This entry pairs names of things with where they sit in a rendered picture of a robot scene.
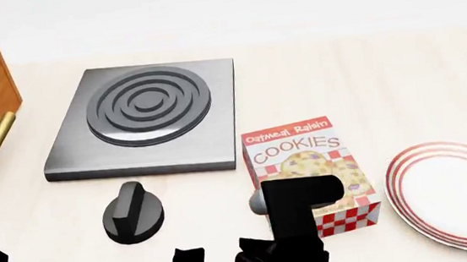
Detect oatmeal raisin cookies box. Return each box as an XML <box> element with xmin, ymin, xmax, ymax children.
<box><xmin>239</xmin><ymin>111</ymin><xmax>385</xmax><ymax>245</ymax></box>

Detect black stove knob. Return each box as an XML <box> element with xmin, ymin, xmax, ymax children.
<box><xmin>99</xmin><ymin>178</ymin><xmax>168</xmax><ymax>248</ymax></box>

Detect white plate red rings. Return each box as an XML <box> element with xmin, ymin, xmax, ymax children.
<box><xmin>381</xmin><ymin>139</ymin><xmax>467</xmax><ymax>259</ymax></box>

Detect grey flat stove burner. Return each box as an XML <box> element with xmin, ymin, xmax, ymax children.
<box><xmin>35</xmin><ymin>56</ymin><xmax>245</xmax><ymax>188</ymax></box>

